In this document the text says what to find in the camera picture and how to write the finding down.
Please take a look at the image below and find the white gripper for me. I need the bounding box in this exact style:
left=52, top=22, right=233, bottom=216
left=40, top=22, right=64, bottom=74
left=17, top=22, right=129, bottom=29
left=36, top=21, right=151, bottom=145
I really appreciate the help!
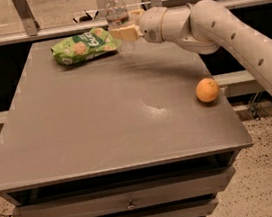
left=110, top=6, right=168, bottom=44

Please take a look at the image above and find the clear plastic water bottle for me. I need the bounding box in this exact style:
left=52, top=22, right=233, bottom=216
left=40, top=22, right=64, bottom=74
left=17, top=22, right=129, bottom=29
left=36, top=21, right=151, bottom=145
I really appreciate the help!
left=104, top=0, right=135, bottom=57

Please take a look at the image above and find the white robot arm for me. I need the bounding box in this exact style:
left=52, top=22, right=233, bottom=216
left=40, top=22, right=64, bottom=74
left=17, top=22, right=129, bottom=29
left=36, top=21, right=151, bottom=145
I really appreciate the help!
left=110, top=0, right=272, bottom=96

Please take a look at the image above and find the green rice chip bag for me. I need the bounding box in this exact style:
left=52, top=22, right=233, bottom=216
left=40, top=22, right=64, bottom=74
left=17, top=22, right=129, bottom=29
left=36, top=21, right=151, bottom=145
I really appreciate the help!
left=51, top=27, right=120, bottom=65

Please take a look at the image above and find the orange fruit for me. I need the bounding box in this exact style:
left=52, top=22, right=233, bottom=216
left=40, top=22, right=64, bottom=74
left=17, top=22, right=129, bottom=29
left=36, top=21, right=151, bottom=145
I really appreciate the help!
left=195, top=78, right=219, bottom=103

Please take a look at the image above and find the grey drawer cabinet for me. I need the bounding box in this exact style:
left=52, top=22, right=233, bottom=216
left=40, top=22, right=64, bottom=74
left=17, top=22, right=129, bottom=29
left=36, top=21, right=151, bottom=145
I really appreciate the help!
left=0, top=40, right=252, bottom=217

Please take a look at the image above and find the top grey drawer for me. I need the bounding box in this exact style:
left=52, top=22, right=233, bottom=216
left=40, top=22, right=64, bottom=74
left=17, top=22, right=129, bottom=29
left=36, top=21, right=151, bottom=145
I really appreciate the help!
left=13, top=166, right=235, bottom=217

